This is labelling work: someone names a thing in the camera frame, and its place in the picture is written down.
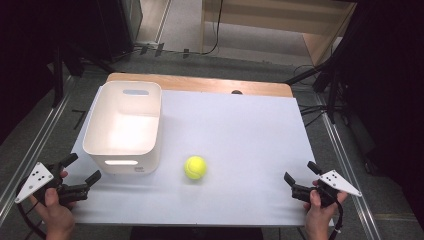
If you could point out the white table board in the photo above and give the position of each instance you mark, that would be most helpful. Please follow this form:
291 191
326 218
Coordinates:
240 140

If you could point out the black metal stand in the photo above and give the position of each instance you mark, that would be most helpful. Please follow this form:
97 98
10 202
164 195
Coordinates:
58 76

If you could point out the wooden table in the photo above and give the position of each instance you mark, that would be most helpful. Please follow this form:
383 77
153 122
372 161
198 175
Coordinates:
200 83

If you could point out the yellow tennis ball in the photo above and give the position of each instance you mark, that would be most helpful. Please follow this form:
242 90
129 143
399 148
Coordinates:
195 167

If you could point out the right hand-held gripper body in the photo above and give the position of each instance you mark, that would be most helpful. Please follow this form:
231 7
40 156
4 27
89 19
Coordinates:
328 186

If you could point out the person's dark clothing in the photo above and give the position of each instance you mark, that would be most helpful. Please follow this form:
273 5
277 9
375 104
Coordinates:
196 234

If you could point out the wooden partition frame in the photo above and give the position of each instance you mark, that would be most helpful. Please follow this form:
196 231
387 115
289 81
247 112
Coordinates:
276 20

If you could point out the person's right hand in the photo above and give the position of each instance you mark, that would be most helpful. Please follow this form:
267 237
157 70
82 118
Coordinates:
318 216

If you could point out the black tripod stand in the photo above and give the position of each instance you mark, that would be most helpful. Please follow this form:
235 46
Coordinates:
330 90

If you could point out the dark cabinet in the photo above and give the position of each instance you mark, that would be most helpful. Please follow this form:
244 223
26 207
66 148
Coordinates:
116 26

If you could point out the person's left hand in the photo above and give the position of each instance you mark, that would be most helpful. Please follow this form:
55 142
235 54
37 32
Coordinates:
56 213

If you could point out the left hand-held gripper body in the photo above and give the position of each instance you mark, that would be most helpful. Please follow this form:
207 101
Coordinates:
37 178

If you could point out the white plastic storage bin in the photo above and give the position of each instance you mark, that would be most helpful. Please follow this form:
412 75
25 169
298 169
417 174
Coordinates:
125 133

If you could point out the small black knob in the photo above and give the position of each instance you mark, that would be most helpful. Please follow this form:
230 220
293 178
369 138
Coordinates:
236 92

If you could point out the metal floor rail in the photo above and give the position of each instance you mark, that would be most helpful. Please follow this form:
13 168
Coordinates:
30 150
350 173

